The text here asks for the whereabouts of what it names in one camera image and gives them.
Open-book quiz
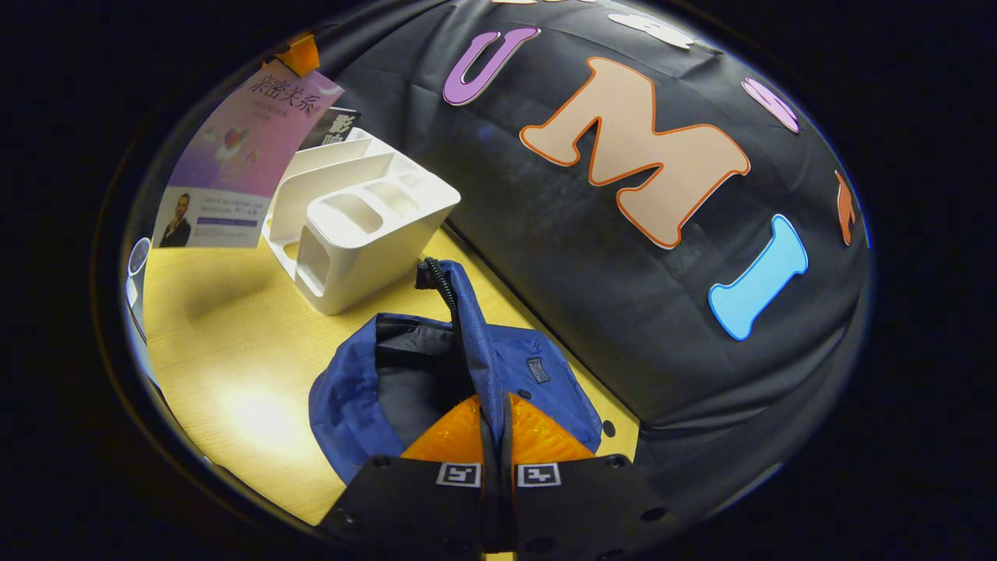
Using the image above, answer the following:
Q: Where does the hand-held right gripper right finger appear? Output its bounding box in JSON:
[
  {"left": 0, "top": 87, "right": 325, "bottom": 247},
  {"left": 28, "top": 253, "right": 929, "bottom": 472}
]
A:
[{"left": 498, "top": 393, "right": 678, "bottom": 558}]

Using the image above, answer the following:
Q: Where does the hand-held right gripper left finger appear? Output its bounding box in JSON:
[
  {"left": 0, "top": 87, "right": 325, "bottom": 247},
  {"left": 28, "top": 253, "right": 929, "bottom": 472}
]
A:
[{"left": 315, "top": 393, "right": 501, "bottom": 558}]

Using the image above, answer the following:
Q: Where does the black book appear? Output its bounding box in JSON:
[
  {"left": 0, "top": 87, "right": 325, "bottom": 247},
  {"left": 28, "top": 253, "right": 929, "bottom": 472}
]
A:
[{"left": 300, "top": 107, "right": 361, "bottom": 150}]

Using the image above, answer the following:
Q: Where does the purple book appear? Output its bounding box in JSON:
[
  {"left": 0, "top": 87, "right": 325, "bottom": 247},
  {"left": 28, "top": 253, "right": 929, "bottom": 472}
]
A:
[{"left": 150, "top": 58, "right": 345, "bottom": 250}]

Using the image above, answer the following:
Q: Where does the blue schoolbag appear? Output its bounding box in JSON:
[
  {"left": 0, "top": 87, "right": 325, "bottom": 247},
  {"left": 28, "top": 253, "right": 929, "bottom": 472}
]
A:
[{"left": 308, "top": 257, "right": 604, "bottom": 485}]

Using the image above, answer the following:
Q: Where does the white bookshelf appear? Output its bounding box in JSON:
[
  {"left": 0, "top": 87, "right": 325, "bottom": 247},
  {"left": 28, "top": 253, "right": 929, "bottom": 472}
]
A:
[{"left": 261, "top": 127, "right": 462, "bottom": 316}]

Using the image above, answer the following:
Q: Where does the black backdrop cloth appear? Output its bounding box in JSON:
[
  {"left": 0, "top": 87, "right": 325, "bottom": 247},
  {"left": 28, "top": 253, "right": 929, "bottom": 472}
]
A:
[{"left": 315, "top": 0, "right": 873, "bottom": 499}]

